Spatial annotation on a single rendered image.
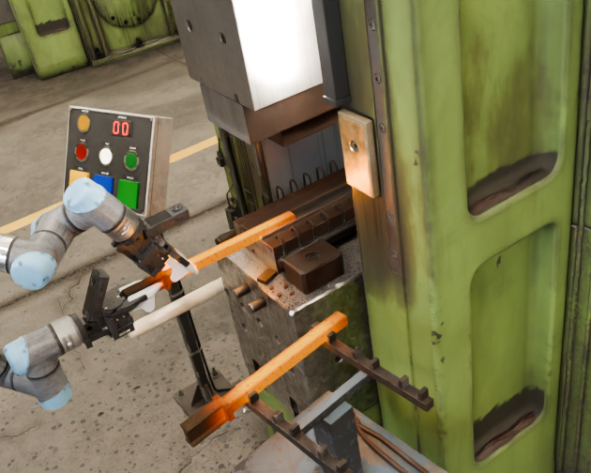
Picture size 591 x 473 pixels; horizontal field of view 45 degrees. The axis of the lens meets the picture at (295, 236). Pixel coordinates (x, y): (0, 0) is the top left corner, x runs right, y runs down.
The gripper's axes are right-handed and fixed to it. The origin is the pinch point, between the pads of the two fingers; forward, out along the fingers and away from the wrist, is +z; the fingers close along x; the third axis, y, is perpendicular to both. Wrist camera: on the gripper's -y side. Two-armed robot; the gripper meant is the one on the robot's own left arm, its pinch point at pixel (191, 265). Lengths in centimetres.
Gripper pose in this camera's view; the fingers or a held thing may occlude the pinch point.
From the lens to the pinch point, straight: 170.7
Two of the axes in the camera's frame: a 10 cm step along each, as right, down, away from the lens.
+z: 5.4, 5.1, 6.8
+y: -6.4, 7.7, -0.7
